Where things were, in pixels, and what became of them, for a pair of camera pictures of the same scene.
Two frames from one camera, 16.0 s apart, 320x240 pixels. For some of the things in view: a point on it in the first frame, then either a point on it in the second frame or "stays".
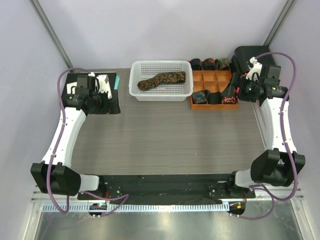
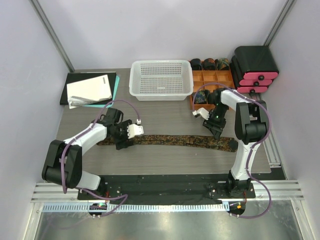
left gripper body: [101, 105] → [121, 132]
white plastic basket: [141, 70] stays
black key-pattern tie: [165, 78] → [206, 143]
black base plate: [167, 189] stays
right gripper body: [247, 90] → [216, 118]
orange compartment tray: [215, 81] stays
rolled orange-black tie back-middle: [209, 64] stays
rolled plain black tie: [214, 98] stays
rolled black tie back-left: [196, 64] stays
